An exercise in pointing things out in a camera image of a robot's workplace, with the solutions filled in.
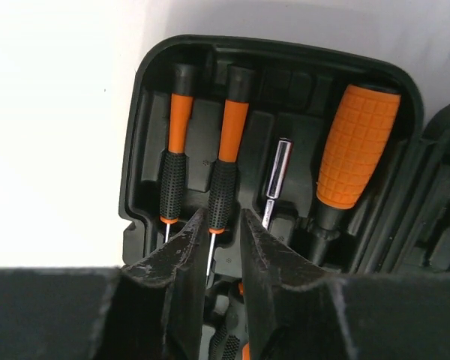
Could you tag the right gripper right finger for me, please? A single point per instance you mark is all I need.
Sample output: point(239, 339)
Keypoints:
point(297, 310)

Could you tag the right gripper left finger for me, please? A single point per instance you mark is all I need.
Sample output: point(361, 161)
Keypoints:
point(97, 311)

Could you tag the black handled screwdriver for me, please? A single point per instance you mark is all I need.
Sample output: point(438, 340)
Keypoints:
point(230, 341)

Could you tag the small orange precision screwdriver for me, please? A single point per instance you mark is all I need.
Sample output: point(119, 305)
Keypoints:
point(223, 180)

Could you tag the black plastic tool case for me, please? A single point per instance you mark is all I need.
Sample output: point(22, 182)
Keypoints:
point(285, 202)

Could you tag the large orange handled screwdriver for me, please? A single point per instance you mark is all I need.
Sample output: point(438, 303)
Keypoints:
point(355, 143)

